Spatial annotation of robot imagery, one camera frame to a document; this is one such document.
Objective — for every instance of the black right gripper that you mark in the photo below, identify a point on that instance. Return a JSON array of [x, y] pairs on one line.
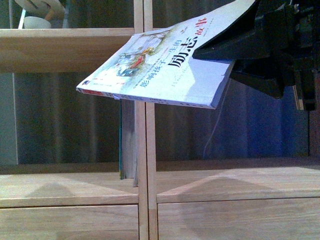
[[276, 44]]

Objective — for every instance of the white illustrated children's book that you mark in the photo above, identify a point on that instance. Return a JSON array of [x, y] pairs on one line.
[[160, 66]]

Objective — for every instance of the right wooden shelf cabinet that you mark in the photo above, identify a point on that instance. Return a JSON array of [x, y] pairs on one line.
[[240, 174]]

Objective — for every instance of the wooden shelf cabinet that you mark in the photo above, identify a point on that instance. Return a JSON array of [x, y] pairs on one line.
[[75, 50], [240, 174]]

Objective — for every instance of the left wooden shelf cabinet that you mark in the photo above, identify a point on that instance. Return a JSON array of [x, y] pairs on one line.
[[75, 50]]

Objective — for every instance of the teal standing book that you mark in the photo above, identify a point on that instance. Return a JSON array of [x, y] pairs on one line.
[[120, 141]]

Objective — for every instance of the upper right wooden drawer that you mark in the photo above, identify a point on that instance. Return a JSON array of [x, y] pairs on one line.
[[259, 219]]

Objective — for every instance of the wooden drawer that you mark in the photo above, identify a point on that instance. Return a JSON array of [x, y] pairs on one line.
[[259, 219], [102, 222]]

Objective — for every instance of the beige wooden ornament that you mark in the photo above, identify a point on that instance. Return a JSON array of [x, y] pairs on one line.
[[47, 9]]

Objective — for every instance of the white ceramic bowl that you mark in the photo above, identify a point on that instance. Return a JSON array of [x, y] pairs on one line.
[[33, 22]]

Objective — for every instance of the upper left wooden drawer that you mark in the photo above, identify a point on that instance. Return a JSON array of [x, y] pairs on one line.
[[102, 222]]

